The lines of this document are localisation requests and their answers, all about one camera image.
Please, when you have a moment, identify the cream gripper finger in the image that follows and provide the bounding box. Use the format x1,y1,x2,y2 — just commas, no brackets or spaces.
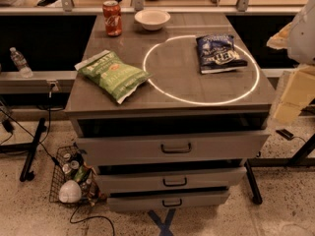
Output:
274,65,315,124
267,23,291,50

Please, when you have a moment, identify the blue chip bag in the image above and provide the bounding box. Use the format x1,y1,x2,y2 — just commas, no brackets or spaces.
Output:
196,33,248,75

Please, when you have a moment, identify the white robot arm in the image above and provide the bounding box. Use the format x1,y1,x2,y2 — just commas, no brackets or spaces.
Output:
267,0,315,124

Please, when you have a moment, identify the green jalapeno chip bag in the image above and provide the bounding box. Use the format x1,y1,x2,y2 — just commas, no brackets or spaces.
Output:
75,50,151,104

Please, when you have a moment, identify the black power adapter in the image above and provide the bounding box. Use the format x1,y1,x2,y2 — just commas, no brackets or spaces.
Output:
277,129,294,141

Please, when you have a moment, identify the black cabinet leg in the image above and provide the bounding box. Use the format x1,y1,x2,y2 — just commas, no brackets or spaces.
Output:
245,161,263,205

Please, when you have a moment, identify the white bowl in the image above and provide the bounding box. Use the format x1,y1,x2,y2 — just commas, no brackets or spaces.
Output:
135,9,170,30

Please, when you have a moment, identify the grey drawer cabinet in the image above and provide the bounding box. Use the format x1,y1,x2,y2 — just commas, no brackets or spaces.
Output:
66,13,275,198

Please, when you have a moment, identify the red soda can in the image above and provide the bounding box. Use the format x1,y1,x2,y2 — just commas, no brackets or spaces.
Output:
102,0,122,36

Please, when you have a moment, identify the blue tape cross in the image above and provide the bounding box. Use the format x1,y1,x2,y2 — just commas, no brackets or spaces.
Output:
148,208,176,236

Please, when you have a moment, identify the white round object in basket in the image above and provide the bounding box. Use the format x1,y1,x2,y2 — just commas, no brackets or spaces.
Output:
59,180,82,204

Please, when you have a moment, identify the clear plastic water bottle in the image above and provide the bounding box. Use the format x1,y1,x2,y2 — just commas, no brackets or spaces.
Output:
10,47,32,79

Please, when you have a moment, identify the black table leg left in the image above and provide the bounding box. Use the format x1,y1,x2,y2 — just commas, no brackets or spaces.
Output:
20,118,46,182

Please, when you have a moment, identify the top drawer with handle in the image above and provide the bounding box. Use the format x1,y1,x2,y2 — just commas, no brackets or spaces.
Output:
77,131,269,166

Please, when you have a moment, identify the drawer with handle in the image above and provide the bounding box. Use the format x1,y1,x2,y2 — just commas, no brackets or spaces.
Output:
77,131,269,166
107,190,229,212
96,167,246,195

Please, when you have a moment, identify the bottom drawer with handle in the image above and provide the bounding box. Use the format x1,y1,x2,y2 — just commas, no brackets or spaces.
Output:
107,190,229,212

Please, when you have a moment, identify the middle drawer with handle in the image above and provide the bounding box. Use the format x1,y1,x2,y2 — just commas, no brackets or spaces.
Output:
96,167,246,195

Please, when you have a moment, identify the black wire basket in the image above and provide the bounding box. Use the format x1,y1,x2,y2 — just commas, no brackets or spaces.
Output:
49,146,101,206

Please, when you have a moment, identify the black floor cable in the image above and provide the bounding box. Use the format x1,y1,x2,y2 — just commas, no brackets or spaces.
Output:
68,203,116,236

